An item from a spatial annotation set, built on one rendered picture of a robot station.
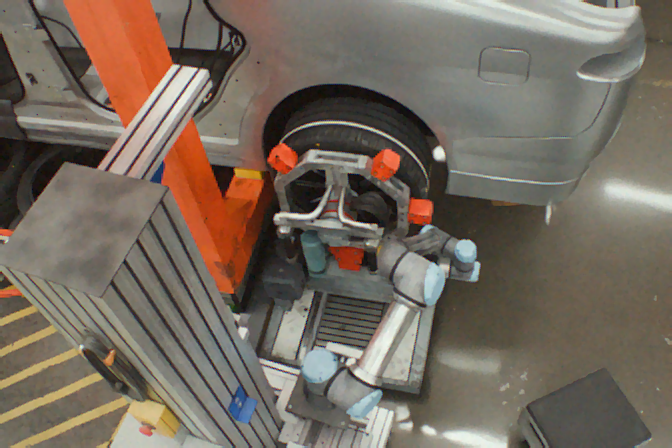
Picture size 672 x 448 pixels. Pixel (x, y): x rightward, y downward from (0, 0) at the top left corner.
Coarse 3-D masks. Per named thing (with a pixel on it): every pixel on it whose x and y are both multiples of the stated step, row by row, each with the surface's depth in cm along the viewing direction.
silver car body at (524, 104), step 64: (0, 0) 243; (192, 0) 340; (256, 0) 213; (320, 0) 207; (384, 0) 202; (448, 0) 198; (512, 0) 194; (576, 0) 196; (0, 64) 342; (64, 64) 267; (192, 64) 329; (256, 64) 239; (320, 64) 228; (384, 64) 221; (448, 64) 214; (512, 64) 207; (576, 64) 201; (640, 64) 216; (64, 128) 298; (256, 128) 265; (448, 128) 239; (512, 128) 231; (576, 128) 224; (448, 192) 269; (512, 192) 259
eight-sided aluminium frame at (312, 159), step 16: (304, 160) 241; (320, 160) 238; (336, 160) 241; (352, 160) 239; (368, 160) 237; (288, 176) 250; (368, 176) 238; (288, 192) 265; (400, 192) 243; (288, 208) 267; (400, 208) 249; (400, 224) 258; (352, 240) 277; (384, 240) 270
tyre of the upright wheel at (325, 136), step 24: (312, 120) 247; (336, 120) 242; (360, 120) 241; (384, 120) 244; (408, 120) 251; (288, 144) 248; (312, 144) 243; (336, 144) 240; (360, 144) 237; (384, 144) 238; (408, 144) 246; (408, 168) 242; (432, 168) 270
